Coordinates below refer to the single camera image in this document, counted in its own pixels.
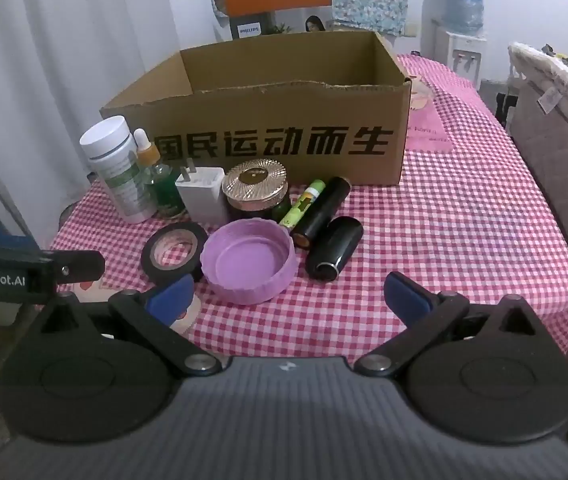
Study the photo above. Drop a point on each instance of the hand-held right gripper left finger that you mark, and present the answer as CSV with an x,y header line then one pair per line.
x,y
171,300

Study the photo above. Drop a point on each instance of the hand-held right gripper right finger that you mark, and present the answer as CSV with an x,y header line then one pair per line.
x,y
403,295

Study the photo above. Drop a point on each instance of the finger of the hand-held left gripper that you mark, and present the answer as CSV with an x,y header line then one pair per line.
x,y
81,265

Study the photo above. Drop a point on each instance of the black tape roll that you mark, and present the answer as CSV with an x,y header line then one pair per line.
x,y
151,260

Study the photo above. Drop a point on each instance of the short black cylinder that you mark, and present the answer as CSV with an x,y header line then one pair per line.
x,y
336,247

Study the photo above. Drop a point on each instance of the purple plastic lid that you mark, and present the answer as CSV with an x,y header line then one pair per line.
x,y
244,260

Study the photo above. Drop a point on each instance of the white pill bottle green label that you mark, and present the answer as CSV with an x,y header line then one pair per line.
x,y
119,180

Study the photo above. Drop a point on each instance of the white charger plug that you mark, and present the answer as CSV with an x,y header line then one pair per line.
x,y
204,195

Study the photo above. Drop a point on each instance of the green glass dropper bottle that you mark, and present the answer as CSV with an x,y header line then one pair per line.
x,y
164,187

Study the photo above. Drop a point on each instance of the tall black cylinder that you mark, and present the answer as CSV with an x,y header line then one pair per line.
x,y
321,210

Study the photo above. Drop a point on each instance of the green lip balm tube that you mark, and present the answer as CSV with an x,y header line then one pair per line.
x,y
300,206

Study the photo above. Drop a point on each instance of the dark jar with gold lid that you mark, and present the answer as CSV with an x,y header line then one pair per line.
x,y
254,180

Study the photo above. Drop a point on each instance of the brown cardboard box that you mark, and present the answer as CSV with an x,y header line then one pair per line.
x,y
264,110

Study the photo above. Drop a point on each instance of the red checkered tablecloth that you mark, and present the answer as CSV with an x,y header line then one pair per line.
x,y
463,210

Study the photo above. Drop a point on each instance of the quilted mattress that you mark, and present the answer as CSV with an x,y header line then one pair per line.
x,y
553,160

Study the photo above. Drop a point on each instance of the white water dispenser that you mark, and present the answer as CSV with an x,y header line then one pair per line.
x,y
458,55

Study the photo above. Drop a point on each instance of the blue water jug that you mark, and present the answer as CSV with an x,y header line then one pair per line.
x,y
463,0

